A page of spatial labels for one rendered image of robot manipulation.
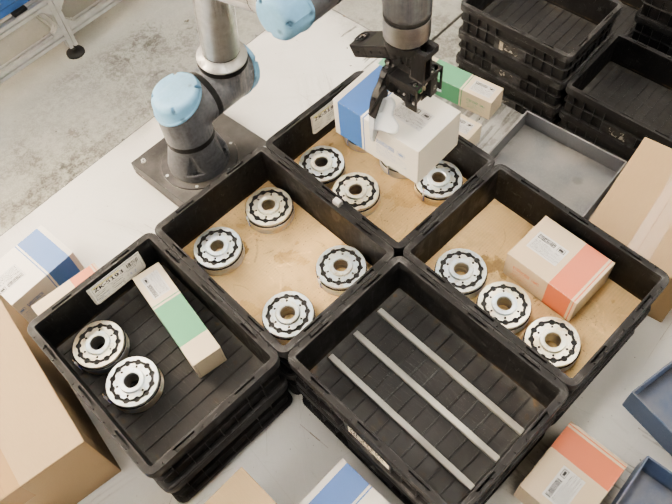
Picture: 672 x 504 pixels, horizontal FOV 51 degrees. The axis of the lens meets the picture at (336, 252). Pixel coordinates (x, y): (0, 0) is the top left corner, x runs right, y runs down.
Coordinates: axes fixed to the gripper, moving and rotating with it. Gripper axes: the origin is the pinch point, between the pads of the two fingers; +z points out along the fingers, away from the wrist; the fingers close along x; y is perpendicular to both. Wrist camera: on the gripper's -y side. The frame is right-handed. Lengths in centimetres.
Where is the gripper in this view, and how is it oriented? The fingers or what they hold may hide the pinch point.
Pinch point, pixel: (395, 115)
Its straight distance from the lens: 132.7
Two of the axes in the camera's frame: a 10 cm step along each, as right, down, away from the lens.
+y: 7.4, 5.5, -3.9
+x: 6.7, -6.6, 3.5
